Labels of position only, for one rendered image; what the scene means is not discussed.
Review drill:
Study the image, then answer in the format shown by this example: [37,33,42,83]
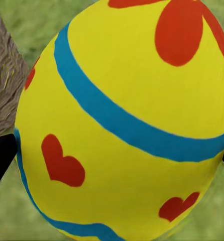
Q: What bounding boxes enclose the easter egg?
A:
[14,0,224,241]

